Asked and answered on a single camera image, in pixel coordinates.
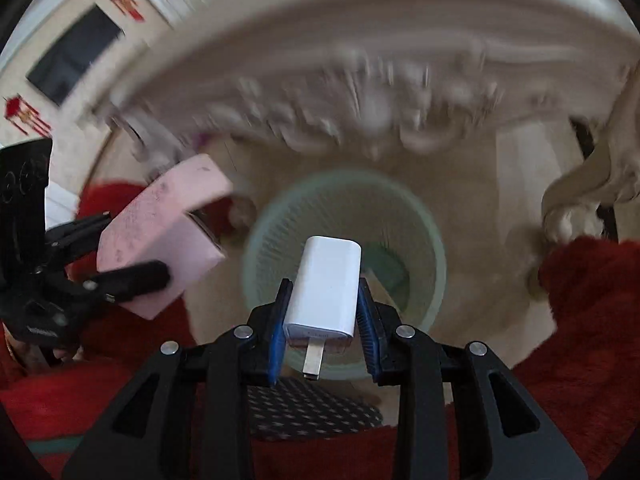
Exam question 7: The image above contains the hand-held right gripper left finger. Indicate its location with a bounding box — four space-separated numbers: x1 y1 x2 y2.
62 277 294 480

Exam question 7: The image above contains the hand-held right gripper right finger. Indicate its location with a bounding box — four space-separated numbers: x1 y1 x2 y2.
356 279 587 480

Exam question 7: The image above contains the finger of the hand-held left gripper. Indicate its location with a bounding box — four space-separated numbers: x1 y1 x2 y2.
75 260 172 306
44 212 114 267

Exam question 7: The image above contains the pink box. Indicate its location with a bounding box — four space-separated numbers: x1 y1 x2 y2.
96 154 234 320

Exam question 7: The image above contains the white charger plug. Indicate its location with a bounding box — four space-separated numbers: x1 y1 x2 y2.
282 236 363 381

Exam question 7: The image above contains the green slatted waste basket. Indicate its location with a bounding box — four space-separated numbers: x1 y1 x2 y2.
241 168 447 382

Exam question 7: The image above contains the black dotted slipper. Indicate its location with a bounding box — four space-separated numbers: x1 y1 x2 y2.
247 377 385 442

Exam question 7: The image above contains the person's red fleece clothing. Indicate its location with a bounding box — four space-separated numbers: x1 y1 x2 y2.
0 180 640 480

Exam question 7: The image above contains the white ornate carved table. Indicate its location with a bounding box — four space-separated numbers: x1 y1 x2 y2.
80 0 640 293

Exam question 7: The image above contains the red hanging wall ornament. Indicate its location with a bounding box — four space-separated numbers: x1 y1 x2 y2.
2 94 54 137
107 0 146 24

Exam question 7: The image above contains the black wall television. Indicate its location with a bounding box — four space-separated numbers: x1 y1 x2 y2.
26 4 125 107

